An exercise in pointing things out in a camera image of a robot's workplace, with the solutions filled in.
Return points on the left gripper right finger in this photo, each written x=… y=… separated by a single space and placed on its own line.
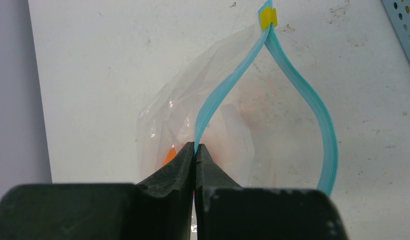
x=227 y=211

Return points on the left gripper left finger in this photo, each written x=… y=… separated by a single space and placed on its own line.
x=157 y=208

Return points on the orange fruit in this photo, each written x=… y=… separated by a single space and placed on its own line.
x=170 y=155

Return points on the clear zip top bag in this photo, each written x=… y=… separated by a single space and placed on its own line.
x=262 y=123

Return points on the blue plastic basket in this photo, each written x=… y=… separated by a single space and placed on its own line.
x=398 y=12

